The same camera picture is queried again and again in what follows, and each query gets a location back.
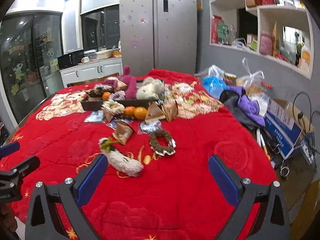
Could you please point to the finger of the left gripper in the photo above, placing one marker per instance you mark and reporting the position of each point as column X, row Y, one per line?
column 22, row 169
column 8, row 149

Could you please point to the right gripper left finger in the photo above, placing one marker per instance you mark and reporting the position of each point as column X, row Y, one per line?
column 43, row 219

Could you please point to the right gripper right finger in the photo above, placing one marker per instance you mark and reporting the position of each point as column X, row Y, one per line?
column 272, row 220

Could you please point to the brown triangular snack packet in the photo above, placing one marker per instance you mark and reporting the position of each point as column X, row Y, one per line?
column 122, row 132

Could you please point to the brown knitted scrunchie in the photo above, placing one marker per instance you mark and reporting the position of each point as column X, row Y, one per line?
column 162, row 143

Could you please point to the black rectangular tray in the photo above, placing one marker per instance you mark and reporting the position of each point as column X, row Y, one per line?
column 94, row 104

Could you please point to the blue white cardboard box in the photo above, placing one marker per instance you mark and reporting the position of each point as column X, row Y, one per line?
column 290, row 127

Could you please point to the white kitchen cabinet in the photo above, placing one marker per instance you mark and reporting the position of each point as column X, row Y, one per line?
column 91, row 70

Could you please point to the dark glass sliding door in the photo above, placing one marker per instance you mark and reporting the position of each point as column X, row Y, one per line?
column 30, row 47

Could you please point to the orange mandarin in tray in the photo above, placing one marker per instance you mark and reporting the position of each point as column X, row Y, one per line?
column 106, row 95

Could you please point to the black microwave oven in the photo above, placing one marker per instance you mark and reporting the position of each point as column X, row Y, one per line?
column 71, row 59

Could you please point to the purple cloth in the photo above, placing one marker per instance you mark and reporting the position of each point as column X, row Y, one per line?
column 249, row 108

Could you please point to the orange mandarin left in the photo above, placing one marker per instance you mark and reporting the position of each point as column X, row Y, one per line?
column 129, row 111

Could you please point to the purple knitted scrunchie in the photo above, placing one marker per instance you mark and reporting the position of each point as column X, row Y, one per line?
column 118, row 95

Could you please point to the orange mandarin right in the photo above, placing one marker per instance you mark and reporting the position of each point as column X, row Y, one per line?
column 140, row 113

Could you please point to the magenta plush rabbit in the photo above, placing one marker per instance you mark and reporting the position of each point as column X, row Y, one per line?
column 125, row 82

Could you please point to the silver foil sticker packet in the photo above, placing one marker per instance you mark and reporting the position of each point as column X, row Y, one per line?
column 149, row 127

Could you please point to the clear plastic bag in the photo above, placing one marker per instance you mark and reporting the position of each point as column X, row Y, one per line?
column 252, row 81

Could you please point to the red bear print blanket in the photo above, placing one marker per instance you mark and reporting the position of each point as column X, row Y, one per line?
column 174, row 197

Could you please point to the blue plastic bag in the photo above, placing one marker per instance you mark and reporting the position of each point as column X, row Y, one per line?
column 214, row 86

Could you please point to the cream plush bunny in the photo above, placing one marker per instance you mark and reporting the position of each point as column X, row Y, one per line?
column 150, row 89

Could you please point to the pink pouch on shelf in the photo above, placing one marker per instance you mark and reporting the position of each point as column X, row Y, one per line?
column 266, row 43

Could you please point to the silver double door refrigerator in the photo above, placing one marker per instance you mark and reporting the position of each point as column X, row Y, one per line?
column 158, row 34

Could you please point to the red box on shelf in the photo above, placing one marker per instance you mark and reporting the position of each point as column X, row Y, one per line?
column 215, row 21

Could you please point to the white wall shelf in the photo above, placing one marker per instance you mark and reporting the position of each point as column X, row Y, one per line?
column 288, row 21

